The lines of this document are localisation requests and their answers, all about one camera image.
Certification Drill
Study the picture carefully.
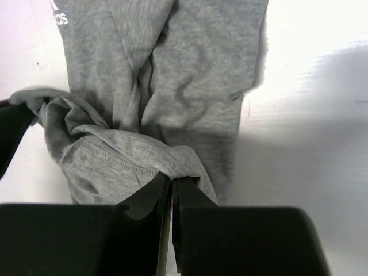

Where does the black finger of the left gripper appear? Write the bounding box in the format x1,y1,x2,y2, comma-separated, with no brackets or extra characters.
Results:
0,100,35,178

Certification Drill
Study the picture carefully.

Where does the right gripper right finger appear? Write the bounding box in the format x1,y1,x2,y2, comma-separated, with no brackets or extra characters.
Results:
172,178,330,275

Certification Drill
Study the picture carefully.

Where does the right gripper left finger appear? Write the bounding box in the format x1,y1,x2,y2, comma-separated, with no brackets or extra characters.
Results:
1,174,172,275

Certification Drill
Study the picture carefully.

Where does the grey t shirt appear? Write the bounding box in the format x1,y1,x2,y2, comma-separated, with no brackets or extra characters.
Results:
9,1,267,204

